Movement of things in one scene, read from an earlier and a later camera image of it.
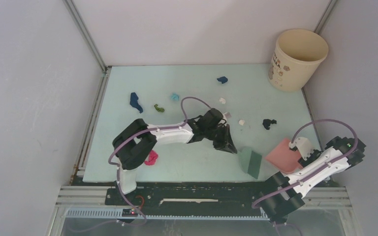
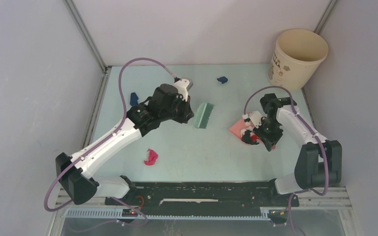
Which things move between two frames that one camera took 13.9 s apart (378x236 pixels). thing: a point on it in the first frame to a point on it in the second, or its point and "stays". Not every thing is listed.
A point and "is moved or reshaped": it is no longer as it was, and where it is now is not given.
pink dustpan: [284, 158] to [237, 128]
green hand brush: [250, 161] is moved or reshaped
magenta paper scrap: [152, 157] stays
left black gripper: [226, 139] to [187, 113]
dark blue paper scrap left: [134, 102] stays
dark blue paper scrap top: [223, 79] stays
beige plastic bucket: [297, 54] stays
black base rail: [188, 195] stays
